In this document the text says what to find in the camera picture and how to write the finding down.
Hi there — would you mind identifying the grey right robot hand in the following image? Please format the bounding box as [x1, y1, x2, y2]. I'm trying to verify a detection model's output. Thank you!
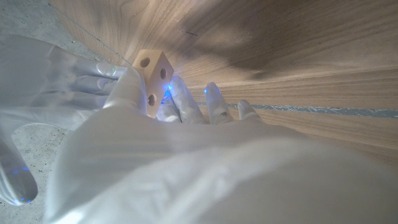
[0, 34, 128, 207]

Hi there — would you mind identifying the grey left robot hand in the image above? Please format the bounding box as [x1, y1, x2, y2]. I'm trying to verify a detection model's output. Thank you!
[44, 66, 398, 224]

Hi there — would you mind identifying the small wooden block with holes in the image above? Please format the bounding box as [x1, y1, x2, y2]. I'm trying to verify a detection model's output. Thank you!
[132, 49, 175, 119]

